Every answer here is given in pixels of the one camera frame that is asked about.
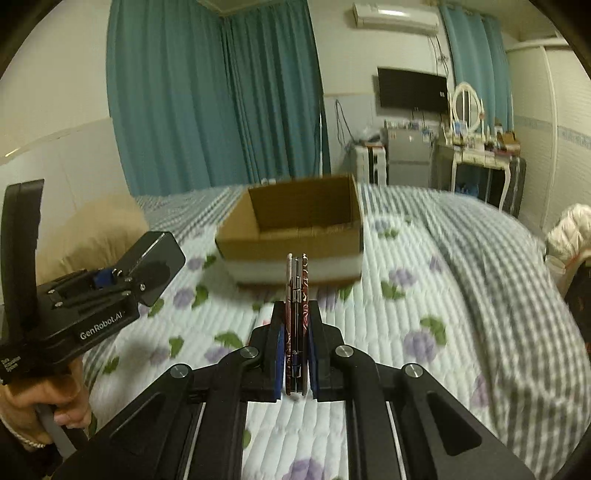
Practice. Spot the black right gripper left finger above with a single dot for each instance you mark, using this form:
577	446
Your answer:
189	423

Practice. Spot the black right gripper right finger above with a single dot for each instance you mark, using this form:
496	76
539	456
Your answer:
402	423

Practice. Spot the pink patterned card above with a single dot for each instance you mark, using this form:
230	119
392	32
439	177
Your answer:
296	317

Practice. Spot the tan pillow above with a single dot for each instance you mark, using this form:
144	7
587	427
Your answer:
95	237

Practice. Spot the floral quilted bedspread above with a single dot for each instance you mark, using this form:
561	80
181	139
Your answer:
407	307

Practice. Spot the grey checked blanket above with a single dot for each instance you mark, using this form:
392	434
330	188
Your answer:
535	365

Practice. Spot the brown cardboard box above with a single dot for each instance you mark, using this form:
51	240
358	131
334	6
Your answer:
320	218

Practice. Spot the white puffy jacket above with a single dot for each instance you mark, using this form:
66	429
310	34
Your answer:
568	242

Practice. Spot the silver mini fridge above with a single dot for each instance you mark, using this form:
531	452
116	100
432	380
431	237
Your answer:
409	155

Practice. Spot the large teal curtain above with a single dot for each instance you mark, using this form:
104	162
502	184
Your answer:
199	99

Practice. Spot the white dressing table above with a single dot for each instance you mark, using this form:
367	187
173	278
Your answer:
495	179

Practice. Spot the oval vanity mirror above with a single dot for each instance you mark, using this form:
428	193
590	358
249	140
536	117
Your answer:
467	111

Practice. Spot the white louvred wardrobe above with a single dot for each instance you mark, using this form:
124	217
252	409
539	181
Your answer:
551	104

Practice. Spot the narrow teal curtain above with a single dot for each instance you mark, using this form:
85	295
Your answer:
479	58

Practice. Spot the white air conditioner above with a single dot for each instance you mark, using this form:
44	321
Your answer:
400	18

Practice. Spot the black wall television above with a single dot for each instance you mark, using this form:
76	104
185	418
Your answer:
412	90

